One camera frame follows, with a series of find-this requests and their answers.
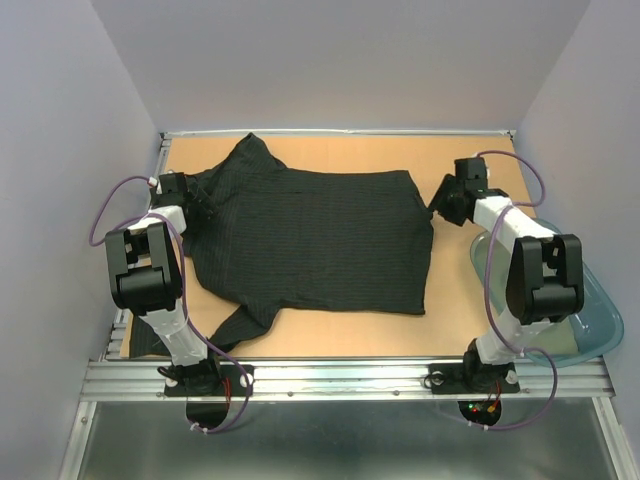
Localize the black pinstriped long sleeve shirt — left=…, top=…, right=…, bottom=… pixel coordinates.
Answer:
left=129, top=131, right=434, bottom=358

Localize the aluminium table frame rail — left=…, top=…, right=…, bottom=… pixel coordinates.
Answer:
left=57, top=128, right=640, bottom=480

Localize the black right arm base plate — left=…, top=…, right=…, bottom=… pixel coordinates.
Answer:
left=423, top=362, right=520, bottom=395

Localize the translucent blue plastic bin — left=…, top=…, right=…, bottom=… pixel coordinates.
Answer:
left=470, top=221, right=624, bottom=367

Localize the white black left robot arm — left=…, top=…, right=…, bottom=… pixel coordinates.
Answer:
left=103, top=173, right=223, bottom=396

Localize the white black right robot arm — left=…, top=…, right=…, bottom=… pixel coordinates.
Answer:
left=424, top=153, right=584, bottom=394

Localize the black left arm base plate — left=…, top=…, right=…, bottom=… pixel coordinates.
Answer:
left=157, top=361, right=252, bottom=398

